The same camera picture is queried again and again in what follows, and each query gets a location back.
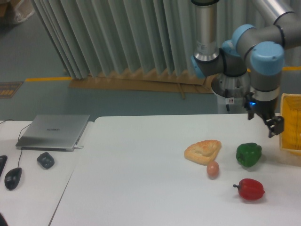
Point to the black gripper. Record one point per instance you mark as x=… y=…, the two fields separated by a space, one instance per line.
x=265 y=110

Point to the triangular bread slice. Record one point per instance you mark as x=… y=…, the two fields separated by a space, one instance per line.
x=203 y=152

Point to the brown egg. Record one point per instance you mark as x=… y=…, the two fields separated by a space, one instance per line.
x=213 y=169

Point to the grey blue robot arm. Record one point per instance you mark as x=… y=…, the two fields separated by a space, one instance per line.
x=247 y=68

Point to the yellow plastic basket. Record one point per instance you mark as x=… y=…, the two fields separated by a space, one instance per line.
x=290 y=110

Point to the green bell pepper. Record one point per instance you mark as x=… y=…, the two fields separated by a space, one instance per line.
x=248 y=154

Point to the red bell pepper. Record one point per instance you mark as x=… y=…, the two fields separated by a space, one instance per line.
x=250 y=189

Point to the brown cardboard sheet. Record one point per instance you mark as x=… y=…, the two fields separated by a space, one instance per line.
x=151 y=81

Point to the grey folding curtain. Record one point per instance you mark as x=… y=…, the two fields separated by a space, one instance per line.
x=104 y=36

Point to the silver laptop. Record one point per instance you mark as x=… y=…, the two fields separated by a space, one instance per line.
x=53 y=132

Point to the black earbuds case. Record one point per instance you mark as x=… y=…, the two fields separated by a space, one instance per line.
x=46 y=160

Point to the black computer mouse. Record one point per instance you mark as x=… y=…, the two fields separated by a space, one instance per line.
x=12 y=178

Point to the black keyboard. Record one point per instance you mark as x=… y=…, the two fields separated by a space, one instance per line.
x=3 y=160

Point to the plastic wrapped cardboard boxes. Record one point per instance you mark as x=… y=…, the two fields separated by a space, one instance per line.
x=15 y=11

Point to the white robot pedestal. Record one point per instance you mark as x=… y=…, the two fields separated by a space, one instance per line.
x=229 y=92

